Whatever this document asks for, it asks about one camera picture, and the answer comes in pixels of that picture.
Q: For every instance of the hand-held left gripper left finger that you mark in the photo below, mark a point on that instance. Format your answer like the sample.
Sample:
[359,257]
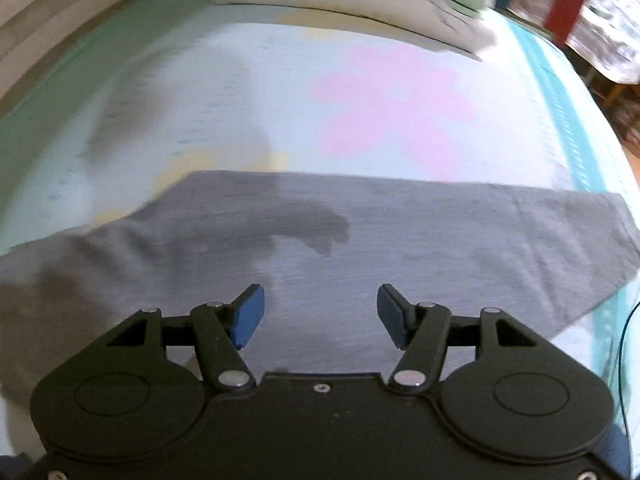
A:
[247,317]

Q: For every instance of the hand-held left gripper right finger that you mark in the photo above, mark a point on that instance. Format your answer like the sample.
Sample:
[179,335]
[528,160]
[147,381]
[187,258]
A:
[392,315]

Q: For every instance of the grey pants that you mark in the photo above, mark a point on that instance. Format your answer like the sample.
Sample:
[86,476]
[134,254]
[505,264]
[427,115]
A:
[425,240]

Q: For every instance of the floral bed sheet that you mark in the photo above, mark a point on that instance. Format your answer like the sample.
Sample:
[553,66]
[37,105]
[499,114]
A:
[400,100]

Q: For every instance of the person's right jeans leg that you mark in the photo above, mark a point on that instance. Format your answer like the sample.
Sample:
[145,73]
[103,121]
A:
[617,455]

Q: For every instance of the wooden slatted headboard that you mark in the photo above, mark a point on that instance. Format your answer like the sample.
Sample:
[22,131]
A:
[50,20]

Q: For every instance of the wooden furniture frame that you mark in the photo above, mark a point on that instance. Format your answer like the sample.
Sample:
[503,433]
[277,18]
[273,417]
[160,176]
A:
[622,110]

